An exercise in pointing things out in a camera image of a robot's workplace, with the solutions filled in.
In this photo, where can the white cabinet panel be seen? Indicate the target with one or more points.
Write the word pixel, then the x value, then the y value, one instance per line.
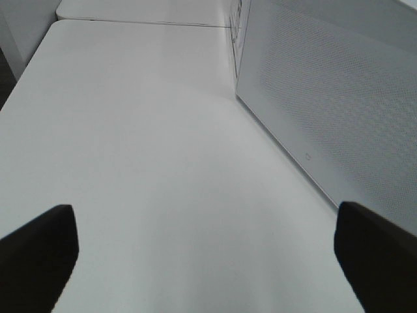
pixel 24 24

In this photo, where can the white microwave oven body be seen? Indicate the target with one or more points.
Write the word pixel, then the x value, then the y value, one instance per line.
pixel 238 18

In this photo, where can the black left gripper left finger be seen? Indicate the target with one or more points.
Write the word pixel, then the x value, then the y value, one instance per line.
pixel 37 261

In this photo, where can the white microwave door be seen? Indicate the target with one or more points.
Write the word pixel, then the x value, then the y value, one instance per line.
pixel 335 83

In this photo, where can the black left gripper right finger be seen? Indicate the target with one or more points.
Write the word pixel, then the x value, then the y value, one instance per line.
pixel 378 259

